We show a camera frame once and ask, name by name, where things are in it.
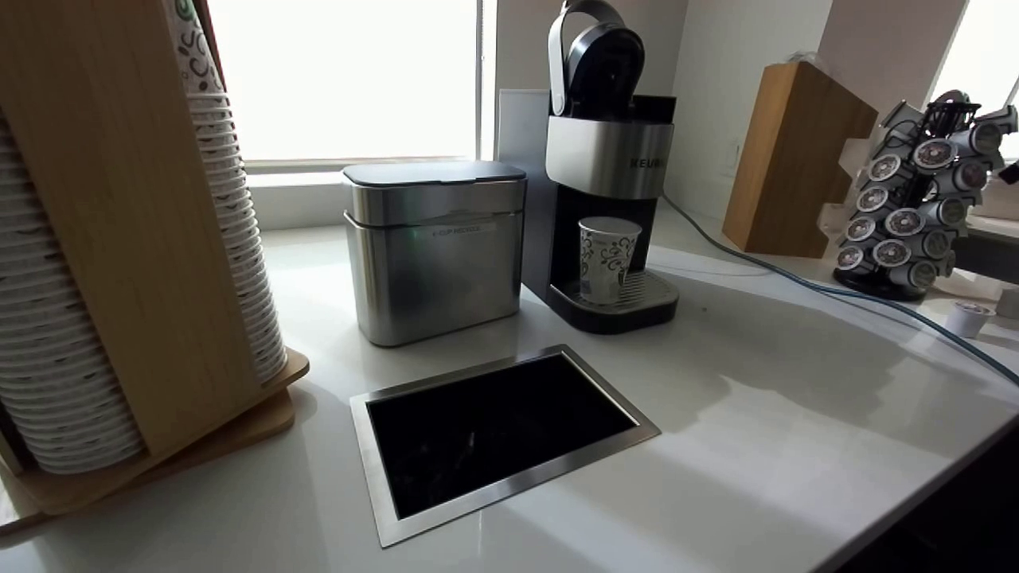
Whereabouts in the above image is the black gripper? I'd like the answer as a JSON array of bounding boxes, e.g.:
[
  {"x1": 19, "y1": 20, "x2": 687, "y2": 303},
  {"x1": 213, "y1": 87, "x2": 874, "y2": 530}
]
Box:
[{"x1": 959, "y1": 226, "x2": 1019, "y2": 283}]

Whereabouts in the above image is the black silver coffee maker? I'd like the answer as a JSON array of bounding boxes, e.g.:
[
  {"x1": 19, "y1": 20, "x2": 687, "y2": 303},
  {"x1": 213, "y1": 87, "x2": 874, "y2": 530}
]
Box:
[{"x1": 524, "y1": 0, "x2": 681, "y2": 336}]

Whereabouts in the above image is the wooden knife block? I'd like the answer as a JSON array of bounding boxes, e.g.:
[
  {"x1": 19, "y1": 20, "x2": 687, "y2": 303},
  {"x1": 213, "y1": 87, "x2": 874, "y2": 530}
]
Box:
[{"x1": 723, "y1": 57, "x2": 885, "y2": 261}]

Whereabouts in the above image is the speckled paper cup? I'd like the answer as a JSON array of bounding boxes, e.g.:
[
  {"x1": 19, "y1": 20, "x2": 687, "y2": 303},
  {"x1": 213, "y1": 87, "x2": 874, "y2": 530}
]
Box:
[{"x1": 576, "y1": 213, "x2": 647, "y2": 307}]

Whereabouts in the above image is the steel framed trash chute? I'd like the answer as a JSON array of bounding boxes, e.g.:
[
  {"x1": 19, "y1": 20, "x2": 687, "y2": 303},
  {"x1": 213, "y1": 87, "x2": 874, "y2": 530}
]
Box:
[{"x1": 346, "y1": 344, "x2": 664, "y2": 549}]

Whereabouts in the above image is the stainless steel canister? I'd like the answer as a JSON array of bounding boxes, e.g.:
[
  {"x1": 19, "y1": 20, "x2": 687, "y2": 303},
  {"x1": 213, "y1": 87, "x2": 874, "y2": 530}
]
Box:
[{"x1": 341, "y1": 156, "x2": 532, "y2": 350}]

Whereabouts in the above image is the bright window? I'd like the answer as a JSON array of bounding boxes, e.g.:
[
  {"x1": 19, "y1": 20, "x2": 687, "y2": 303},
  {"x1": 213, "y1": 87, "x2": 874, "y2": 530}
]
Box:
[{"x1": 203, "y1": 0, "x2": 486, "y2": 172}]

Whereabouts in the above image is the stack of paper cups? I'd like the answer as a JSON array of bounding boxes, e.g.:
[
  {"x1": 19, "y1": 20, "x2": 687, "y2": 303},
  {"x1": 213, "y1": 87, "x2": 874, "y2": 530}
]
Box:
[
  {"x1": 155, "y1": 0, "x2": 289, "y2": 389},
  {"x1": 0, "y1": 115, "x2": 147, "y2": 476}
]

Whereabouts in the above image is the wooden cup dispenser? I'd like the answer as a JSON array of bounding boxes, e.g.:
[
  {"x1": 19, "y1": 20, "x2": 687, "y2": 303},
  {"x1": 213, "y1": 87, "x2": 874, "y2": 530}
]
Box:
[{"x1": 0, "y1": 0, "x2": 313, "y2": 544}]

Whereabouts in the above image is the black wire pod rack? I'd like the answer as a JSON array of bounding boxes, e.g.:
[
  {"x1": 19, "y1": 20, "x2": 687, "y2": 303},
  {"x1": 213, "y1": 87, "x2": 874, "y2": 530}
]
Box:
[{"x1": 827, "y1": 90, "x2": 1019, "y2": 303}]

